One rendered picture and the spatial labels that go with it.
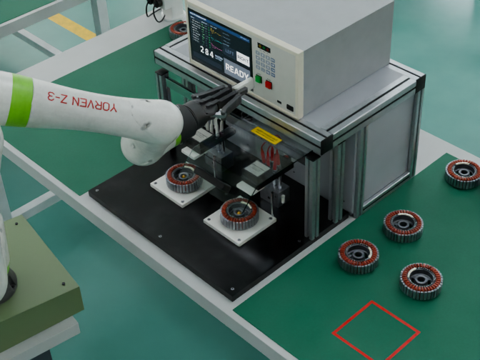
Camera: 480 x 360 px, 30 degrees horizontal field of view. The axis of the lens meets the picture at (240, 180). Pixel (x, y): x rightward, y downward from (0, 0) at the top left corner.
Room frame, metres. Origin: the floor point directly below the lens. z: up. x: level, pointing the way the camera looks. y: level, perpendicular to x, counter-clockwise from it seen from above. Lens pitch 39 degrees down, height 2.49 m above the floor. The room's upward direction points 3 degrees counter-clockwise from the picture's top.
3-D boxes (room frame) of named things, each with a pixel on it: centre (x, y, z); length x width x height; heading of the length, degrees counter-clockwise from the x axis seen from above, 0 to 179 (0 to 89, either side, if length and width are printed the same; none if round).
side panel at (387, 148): (2.06, -0.43, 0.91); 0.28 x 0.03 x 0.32; 132
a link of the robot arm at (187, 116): (1.87, 0.15, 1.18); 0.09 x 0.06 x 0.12; 42
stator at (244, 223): (1.95, 0.01, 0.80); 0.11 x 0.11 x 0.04
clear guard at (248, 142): (1.91, -0.04, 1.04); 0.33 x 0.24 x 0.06; 132
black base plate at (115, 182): (2.05, 0.08, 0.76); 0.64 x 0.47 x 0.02; 42
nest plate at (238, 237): (1.95, 0.01, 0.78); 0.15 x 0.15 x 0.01; 42
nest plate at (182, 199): (2.13, 0.17, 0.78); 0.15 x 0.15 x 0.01; 42
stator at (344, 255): (1.78, -0.32, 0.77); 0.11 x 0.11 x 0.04
